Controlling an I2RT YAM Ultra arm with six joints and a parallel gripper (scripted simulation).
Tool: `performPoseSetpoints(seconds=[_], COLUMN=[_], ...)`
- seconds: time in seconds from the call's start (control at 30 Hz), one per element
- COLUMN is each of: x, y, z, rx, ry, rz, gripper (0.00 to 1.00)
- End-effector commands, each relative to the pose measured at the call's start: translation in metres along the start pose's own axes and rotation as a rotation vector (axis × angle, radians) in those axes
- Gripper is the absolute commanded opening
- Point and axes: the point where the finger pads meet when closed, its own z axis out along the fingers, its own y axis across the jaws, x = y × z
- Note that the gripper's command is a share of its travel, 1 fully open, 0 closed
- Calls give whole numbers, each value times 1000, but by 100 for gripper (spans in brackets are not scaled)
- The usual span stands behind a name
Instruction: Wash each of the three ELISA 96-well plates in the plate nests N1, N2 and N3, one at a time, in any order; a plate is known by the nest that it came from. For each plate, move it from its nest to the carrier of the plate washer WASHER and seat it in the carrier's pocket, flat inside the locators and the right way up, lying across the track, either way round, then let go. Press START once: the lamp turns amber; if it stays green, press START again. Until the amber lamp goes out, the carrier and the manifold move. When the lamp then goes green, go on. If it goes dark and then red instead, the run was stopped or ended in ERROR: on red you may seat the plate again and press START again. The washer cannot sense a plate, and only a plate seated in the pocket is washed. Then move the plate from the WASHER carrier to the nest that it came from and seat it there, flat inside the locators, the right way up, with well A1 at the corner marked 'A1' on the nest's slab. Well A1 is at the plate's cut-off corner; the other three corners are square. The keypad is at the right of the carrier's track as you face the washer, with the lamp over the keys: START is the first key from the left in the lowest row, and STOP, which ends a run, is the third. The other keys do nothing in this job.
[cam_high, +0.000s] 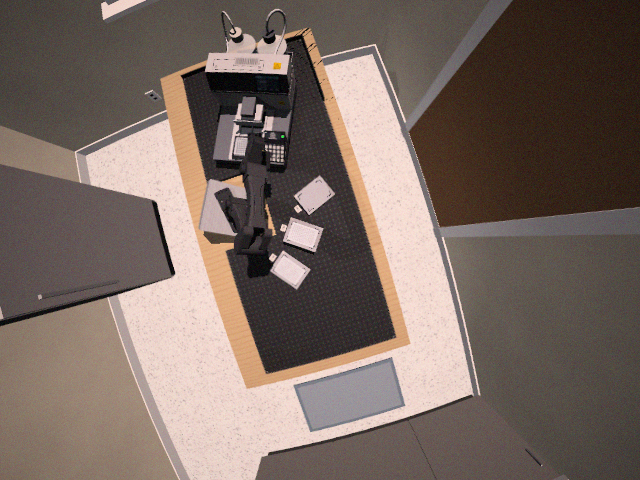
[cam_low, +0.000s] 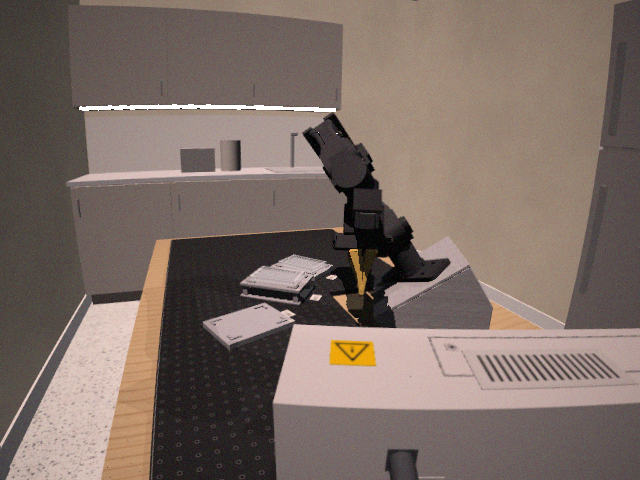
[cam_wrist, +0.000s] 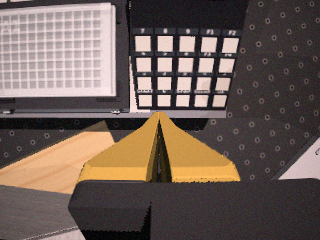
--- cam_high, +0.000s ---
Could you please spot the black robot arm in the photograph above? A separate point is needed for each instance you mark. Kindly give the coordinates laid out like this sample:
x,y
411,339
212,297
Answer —
x,y
248,240

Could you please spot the white plastic bottle with black cap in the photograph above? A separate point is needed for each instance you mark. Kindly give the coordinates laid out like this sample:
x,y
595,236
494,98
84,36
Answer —
x,y
241,43
269,44

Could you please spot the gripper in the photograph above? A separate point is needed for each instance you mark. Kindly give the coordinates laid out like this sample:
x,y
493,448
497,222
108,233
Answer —
x,y
267,163

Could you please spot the light grey machine housing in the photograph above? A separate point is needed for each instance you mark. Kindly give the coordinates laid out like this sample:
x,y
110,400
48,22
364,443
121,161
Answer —
x,y
233,77

